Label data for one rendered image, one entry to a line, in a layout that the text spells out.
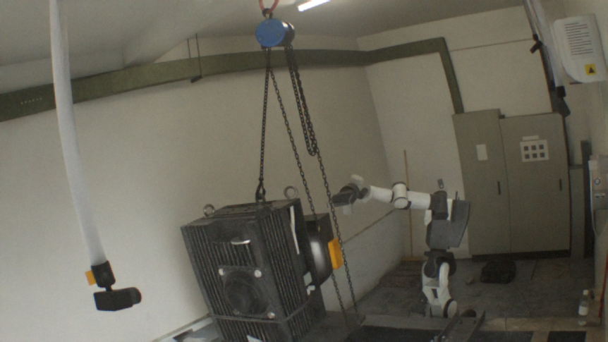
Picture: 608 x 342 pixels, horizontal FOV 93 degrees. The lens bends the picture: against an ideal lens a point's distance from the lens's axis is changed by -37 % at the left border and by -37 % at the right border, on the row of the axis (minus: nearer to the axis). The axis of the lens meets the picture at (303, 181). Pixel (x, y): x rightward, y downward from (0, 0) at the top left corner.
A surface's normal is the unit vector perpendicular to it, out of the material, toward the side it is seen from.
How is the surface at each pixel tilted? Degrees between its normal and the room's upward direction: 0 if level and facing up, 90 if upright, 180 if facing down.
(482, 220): 90
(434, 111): 90
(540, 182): 90
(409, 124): 90
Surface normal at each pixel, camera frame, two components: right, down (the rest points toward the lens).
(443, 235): -0.43, 0.03
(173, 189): 0.74, -0.07
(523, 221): -0.63, 0.25
